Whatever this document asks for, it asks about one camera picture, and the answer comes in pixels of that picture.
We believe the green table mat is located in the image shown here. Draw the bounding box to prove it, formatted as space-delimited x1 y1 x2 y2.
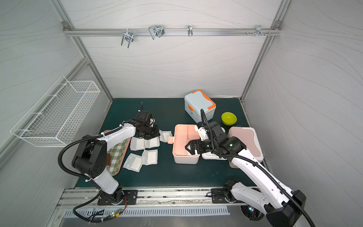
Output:
101 98 254 187

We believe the pink first aid box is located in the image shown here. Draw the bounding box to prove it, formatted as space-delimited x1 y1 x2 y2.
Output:
227 127 264 163

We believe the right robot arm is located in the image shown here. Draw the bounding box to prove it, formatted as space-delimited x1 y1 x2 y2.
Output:
185 122 315 227

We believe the white box peach handle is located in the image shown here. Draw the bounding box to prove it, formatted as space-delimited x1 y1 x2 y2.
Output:
168 124 227 165

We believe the pink tray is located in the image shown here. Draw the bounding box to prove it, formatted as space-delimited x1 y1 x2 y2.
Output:
100 130 132 177

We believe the blue box orange handle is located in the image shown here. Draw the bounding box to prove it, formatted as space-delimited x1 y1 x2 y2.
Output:
184 90 216 123

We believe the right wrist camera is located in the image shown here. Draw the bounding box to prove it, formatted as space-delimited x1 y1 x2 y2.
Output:
195 125 209 141

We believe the aluminium crossbar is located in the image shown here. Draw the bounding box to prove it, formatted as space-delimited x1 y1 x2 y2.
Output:
63 27 282 37

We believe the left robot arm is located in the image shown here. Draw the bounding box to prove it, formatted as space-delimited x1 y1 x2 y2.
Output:
58 109 160 223

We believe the green bowl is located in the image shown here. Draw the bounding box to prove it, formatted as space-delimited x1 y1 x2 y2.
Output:
221 112 237 126

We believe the white wire basket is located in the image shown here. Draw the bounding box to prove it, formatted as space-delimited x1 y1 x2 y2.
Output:
10 76 100 147

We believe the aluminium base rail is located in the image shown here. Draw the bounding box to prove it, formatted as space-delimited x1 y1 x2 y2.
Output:
56 185 290 209

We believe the small metal bracket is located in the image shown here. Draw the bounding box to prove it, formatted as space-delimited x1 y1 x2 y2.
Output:
187 25 193 37

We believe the metal screw bracket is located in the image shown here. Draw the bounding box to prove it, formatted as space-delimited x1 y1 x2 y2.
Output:
246 25 271 37

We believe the metal hook clamp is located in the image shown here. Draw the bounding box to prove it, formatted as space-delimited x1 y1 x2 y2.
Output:
121 30 134 48

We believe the metal u-bolt clamp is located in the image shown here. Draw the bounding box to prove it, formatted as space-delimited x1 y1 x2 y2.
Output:
148 25 165 40

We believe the green checkered cloth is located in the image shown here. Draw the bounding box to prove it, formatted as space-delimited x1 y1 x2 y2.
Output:
107 138 130 175

